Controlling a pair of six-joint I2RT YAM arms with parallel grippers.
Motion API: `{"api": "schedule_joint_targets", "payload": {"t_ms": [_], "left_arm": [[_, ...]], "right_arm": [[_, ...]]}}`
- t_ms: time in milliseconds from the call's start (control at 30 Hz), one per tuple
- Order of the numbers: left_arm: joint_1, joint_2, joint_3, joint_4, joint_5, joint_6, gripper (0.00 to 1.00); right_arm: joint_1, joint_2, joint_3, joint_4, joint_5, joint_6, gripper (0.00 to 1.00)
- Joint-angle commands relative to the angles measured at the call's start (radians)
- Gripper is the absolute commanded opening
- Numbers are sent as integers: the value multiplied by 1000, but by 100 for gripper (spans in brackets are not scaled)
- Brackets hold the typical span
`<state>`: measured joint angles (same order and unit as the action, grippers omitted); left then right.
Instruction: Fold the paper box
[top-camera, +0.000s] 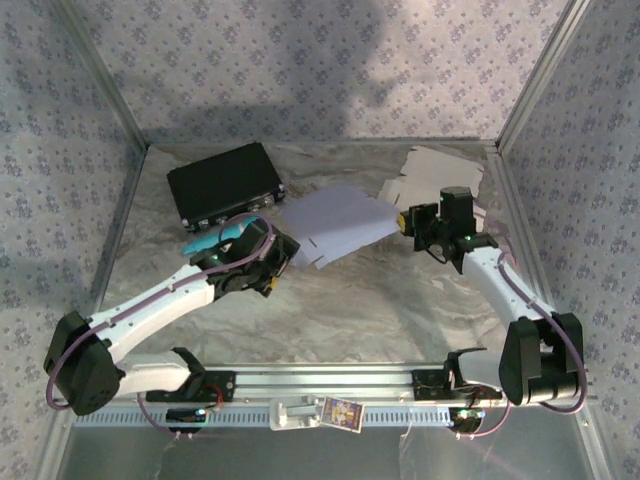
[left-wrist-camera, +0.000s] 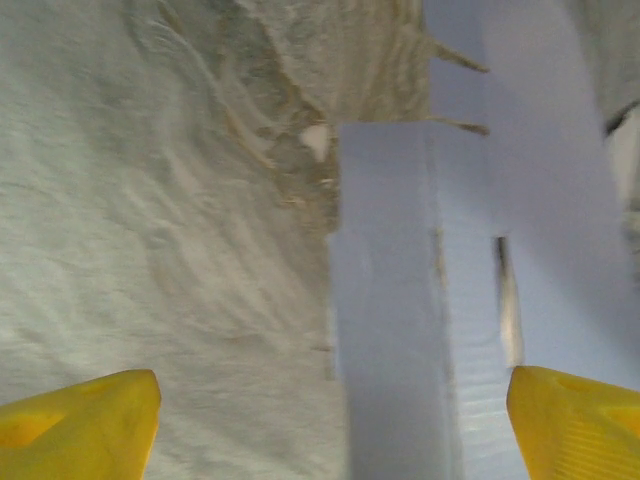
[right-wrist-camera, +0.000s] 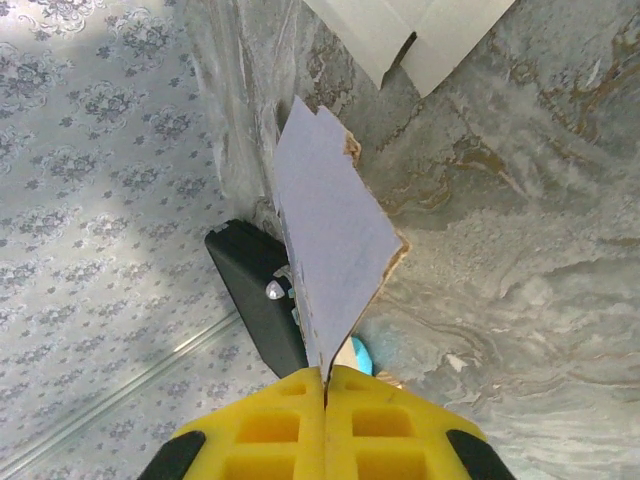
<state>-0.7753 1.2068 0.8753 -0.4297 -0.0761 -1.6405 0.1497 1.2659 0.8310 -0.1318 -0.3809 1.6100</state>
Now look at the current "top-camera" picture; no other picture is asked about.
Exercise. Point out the pale lavender paper box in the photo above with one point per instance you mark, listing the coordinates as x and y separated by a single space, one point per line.
340 220

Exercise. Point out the white paper box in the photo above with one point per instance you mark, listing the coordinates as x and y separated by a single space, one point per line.
445 170

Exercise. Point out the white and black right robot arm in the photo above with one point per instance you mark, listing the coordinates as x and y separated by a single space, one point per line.
492 285

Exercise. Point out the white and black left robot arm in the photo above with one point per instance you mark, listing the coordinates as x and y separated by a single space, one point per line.
150 305

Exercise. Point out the teal marker pen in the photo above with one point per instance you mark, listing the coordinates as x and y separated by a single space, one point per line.
202 246

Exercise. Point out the black hard case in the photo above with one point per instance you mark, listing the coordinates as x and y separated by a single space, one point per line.
220 185

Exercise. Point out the colourful printed card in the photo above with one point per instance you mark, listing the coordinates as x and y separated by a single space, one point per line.
342 414

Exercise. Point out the black left controller board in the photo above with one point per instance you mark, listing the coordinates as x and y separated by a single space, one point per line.
185 414

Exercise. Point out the black controller board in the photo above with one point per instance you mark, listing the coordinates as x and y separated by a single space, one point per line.
467 417
185 414

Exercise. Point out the black right controller board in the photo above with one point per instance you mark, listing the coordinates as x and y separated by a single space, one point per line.
467 417

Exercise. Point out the grey metal sheet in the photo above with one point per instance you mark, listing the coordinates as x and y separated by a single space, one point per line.
320 455

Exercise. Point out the aluminium side rail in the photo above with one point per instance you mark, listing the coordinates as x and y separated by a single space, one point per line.
125 200
503 170

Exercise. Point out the aluminium mounting rail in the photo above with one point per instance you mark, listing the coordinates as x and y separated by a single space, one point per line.
325 380

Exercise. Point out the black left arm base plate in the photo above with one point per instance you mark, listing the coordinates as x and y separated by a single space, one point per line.
227 387

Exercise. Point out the white plastic bracket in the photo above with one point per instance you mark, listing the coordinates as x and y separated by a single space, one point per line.
290 415

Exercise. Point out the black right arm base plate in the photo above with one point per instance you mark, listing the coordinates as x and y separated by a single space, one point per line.
425 387

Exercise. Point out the aluminium frame post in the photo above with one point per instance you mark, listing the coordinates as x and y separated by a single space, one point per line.
540 75
100 75

